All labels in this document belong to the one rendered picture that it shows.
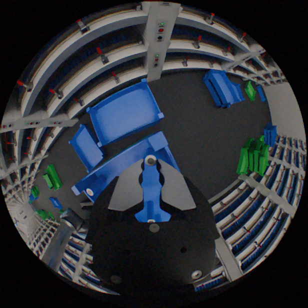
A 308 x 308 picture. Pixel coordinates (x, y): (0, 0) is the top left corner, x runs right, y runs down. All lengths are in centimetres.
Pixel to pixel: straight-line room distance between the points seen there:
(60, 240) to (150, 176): 74
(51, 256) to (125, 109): 95
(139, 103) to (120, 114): 10
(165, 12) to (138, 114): 47
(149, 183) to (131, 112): 33
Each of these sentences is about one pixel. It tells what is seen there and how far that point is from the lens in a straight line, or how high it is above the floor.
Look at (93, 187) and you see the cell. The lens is 19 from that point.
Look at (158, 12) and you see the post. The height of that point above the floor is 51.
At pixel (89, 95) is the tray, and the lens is 66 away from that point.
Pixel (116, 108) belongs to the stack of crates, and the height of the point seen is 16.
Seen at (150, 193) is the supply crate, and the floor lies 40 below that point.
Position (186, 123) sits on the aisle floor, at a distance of 65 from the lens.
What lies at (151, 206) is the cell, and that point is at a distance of 23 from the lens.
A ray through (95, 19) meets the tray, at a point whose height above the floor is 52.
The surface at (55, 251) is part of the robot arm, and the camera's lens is 76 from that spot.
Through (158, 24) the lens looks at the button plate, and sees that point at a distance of 42.
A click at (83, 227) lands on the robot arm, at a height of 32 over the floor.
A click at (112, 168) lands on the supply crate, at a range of 21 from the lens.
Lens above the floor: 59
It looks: 76 degrees down
